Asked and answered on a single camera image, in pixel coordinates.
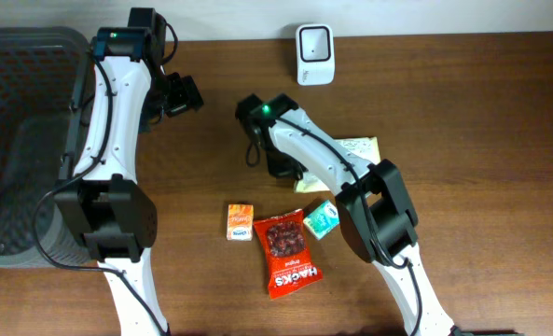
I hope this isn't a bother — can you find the green tissue packet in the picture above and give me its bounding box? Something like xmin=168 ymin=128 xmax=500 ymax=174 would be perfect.
xmin=303 ymin=201 xmax=339 ymax=240

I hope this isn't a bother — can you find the small orange white packet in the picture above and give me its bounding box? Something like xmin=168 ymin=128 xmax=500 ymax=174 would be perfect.
xmin=227 ymin=204 xmax=254 ymax=241

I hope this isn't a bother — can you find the red Hacks candy bag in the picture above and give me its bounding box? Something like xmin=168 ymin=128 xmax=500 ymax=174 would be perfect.
xmin=253 ymin=209 xmax=323 ymax=300

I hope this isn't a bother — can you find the yellow cleaning sheet package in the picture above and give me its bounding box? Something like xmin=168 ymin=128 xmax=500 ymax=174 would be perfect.
xmin=293 ymin=136 xmax=381 ymax=194

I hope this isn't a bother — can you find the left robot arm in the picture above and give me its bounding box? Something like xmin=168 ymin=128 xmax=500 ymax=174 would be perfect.
xmin=52 ymin=7 xmax=203 ymax=335

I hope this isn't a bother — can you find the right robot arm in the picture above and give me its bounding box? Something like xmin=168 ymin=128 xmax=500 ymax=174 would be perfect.
xmin=235 ymin=94 xmax=461 ymax=336

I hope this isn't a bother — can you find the white barcode scanner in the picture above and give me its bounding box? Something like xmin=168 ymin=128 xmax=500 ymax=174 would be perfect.
xmin=295 ymin=23 xmax=336 ymax=86

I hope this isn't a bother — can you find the grey plastic mesh basket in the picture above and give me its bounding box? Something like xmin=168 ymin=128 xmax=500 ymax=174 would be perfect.
xmin=0 ymin=27 xmax=89 ymax=268

